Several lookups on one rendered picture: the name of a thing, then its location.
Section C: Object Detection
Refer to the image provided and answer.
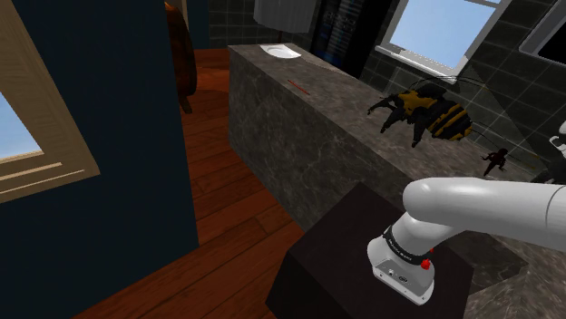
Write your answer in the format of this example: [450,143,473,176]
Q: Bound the white framed window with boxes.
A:
[374,0,514,85]

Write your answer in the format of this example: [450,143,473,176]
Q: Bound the grey framed mirror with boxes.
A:
[518,0,566,68]

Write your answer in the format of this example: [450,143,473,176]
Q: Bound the dark shelf unit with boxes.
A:
[309,0,395,77]

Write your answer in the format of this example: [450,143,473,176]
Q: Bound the black and yellow bee figure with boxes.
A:
[366,76,540,170]

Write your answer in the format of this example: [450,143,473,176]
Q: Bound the brown wooden furniture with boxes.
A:
[163,1,199,115]

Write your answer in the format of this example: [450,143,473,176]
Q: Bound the thin red pen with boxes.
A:
[287,79,311,96]

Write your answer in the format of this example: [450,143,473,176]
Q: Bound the dark robot stand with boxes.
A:
[265,181,475,319]

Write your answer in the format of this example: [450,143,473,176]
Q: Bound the wooden framed window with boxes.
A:
[0,0,102,205]

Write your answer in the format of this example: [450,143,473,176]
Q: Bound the small dark red figure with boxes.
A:
[481,148,509,179]

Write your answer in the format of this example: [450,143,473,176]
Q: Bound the grey wall cabinet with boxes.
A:
[252,0,320,34]

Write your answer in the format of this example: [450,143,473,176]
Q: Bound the white sink basin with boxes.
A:
[259,43,303,61]

